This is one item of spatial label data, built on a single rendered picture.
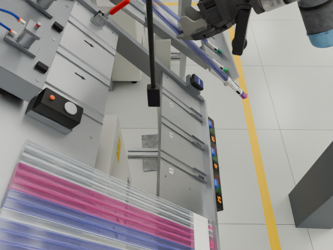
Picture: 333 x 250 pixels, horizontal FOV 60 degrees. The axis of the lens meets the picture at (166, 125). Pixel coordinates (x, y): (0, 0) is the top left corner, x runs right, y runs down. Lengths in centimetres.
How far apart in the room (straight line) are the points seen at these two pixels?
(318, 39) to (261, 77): 158
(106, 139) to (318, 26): 74
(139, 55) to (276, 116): 132
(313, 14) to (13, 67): 54
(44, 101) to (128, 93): 156
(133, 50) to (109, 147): 36
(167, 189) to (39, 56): 40
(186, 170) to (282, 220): 96
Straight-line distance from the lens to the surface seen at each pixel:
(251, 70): 229
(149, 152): 137
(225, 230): 158
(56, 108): 51
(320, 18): 66
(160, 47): 112
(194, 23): 70
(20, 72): 50
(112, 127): 109
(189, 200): 76
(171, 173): 73
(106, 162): 101
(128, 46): 87
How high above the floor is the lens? 148
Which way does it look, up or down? 53 degrees down
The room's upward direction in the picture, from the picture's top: straight up
